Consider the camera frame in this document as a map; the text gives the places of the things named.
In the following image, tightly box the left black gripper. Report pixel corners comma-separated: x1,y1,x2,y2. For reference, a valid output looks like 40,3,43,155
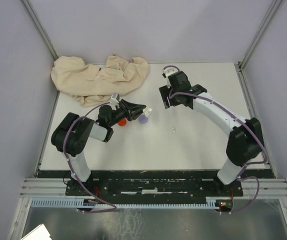
108,98,147,127

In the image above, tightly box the purple round charging case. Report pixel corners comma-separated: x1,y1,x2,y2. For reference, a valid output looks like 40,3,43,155
138,114,149,124

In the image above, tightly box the white round charging case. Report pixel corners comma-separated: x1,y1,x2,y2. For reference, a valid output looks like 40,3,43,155
143,107,153,117

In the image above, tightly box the red round charging case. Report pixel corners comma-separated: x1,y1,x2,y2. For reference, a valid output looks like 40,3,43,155
117,118,127,127

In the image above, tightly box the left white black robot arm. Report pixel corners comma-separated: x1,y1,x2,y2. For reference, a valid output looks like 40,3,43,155
51,99,147,195

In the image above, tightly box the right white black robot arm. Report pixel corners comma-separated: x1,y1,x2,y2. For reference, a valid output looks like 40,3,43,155
159,65,268,196

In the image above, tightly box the beige crumpled cloth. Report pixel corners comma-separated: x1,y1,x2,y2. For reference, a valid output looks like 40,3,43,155
50,55,150,107

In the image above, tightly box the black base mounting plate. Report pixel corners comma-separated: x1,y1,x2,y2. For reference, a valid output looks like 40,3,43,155
65,170,243,205

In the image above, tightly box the control box with leds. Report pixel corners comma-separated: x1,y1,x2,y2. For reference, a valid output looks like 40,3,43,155
218,200,234,212

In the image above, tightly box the white sheet corner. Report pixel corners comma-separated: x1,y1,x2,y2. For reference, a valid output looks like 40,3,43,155
21,224,52,240

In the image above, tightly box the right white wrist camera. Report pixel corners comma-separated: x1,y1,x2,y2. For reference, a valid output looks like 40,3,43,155
162,67,179,79

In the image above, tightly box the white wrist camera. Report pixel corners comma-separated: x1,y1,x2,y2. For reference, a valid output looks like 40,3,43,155
110,93,120,105
162,67,179,79

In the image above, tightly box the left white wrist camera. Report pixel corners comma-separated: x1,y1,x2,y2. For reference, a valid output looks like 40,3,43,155
110,93,120,105

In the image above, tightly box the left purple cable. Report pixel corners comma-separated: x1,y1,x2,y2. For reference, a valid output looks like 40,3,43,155
62,101,118,215

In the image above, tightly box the grey slotted cable duct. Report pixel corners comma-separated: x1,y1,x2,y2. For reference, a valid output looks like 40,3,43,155
30,197,222,209

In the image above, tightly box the aluminium frame rail front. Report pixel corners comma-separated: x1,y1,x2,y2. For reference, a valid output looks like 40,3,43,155
20,178,287,200

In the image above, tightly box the right aluminium corner post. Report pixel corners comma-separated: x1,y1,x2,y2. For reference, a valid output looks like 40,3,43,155
238,0,284,72

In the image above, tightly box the aluminium corner post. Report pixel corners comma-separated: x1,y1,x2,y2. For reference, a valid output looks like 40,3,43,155
238,0,284,72
19,0,59,61

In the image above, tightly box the left aluminium corner post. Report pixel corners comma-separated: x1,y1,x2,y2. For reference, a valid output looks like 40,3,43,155
19,0,59,61

